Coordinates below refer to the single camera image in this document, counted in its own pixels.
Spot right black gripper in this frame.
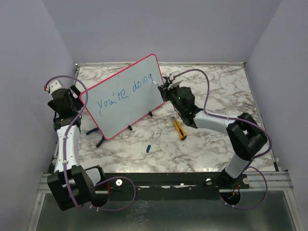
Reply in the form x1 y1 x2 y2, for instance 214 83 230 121
159 82 185 115

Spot purple cable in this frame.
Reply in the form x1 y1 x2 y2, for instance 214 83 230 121
173 68 273 209
43 76 137 214

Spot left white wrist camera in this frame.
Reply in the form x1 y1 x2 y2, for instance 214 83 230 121
44 79 63 95

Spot blue handled pliers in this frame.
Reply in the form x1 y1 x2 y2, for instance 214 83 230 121
86 128 105 148

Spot yellow utility knife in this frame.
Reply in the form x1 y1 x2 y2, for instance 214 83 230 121
171 117 187 141

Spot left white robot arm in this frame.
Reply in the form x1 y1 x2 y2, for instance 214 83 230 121
47 80 108 211

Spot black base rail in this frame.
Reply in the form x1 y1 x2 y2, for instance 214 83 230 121
104 172 249 201

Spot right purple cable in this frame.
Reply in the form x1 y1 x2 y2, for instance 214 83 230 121
173 68 273 209

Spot pink framed whiteboard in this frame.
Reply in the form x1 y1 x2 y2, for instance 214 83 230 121
79 54 164 140

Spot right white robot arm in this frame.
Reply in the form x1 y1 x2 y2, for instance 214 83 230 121
158 85 268 188

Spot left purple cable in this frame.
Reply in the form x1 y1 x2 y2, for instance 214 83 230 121
43 76 137 214

